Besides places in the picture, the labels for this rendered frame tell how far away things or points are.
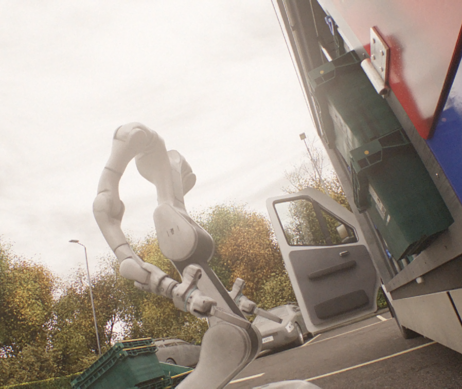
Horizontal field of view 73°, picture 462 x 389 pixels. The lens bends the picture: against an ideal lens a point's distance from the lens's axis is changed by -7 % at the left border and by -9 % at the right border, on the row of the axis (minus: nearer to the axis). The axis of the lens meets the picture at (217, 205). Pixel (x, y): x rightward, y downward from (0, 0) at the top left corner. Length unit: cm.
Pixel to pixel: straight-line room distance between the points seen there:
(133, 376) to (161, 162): 160
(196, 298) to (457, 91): 79
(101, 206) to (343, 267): 336
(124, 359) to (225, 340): 151
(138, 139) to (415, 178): 95
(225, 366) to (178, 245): 45
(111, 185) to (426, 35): 108
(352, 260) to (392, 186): 343
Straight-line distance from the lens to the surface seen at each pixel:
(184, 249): 124
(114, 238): 122
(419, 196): 86
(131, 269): 114
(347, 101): 96
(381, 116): 94
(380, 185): 86
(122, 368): 260
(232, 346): 114
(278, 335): 999
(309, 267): 416
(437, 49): 56
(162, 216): 131
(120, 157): 133
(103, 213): 126
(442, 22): 53
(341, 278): 423
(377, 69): 83
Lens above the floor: 55
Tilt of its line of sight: 23 degrees up
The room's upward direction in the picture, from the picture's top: 16 degrees counter-clockwise
